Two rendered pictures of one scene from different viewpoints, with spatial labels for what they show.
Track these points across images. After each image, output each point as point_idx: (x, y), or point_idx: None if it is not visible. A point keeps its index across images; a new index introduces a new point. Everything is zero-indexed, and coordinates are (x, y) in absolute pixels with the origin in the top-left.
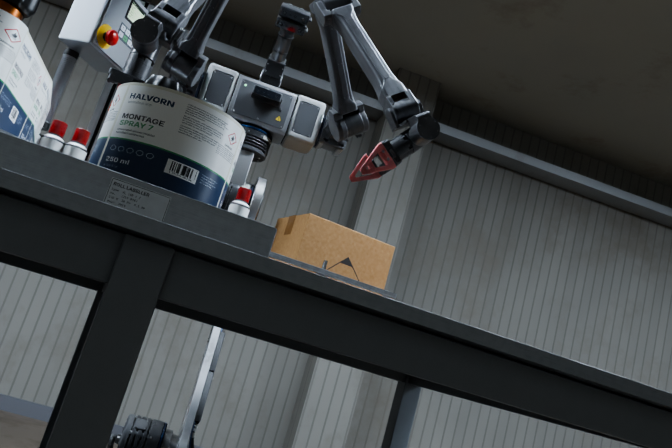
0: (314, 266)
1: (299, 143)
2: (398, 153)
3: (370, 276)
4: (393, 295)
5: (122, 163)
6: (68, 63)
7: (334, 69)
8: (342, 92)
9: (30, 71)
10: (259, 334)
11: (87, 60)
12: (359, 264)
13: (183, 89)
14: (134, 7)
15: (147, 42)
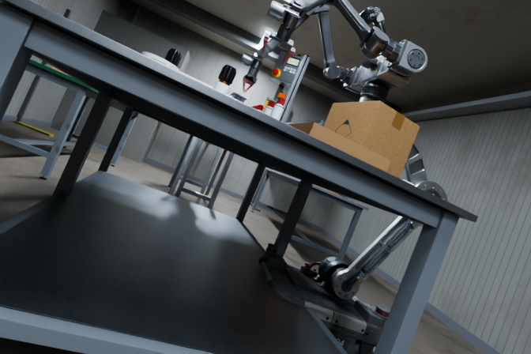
0: (296, 122)
1: (386, 77)
2: (277, 32)
3: (359, 126)
4: (320, 121)
5: None
6: (278, 89)
7: (348, 21)
8: (356, 29)
9: None
10: (344, 192)
11: (286, 86)
12: (353, 121)
13: (346, 84)
14: (290, 58)
15: (240, 60)
